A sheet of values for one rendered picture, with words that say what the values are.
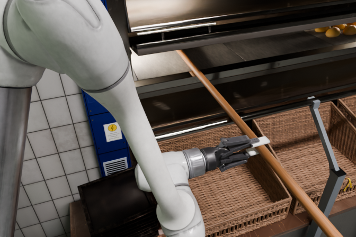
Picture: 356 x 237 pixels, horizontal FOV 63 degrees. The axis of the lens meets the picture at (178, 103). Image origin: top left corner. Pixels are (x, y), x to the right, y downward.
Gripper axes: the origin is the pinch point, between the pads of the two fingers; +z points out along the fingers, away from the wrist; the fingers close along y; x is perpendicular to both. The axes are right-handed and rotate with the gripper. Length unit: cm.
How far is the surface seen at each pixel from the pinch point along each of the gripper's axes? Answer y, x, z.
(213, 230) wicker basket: 50, -5, -12
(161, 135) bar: 1.8, -18.3, -28.4
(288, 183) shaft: -0.8, 17.7, -0.9
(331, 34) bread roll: -1, -72, 95
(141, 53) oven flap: -22, -40, -29
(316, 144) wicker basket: 60, -45, 78
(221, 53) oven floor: 1, -76, 23
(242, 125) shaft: -1.5, -10.2, -0.2
